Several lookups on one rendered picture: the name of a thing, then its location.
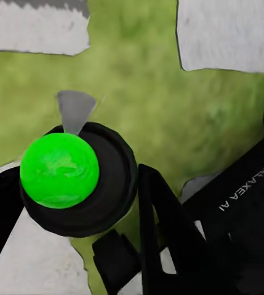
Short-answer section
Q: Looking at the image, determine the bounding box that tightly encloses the insectifuge atomizer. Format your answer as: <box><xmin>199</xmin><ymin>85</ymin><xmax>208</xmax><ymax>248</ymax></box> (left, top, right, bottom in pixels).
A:
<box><xmin>19</xmin><ymin>89</ymin><xmax>139</xmax><ymax>238</ymax></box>

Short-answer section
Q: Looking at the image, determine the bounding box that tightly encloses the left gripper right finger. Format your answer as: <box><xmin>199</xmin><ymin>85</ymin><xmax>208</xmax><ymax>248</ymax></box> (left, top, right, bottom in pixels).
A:
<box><xmin>138</xmin><ymin>164</ymin><xmax>242</xmax><ymax>295</ymax></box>

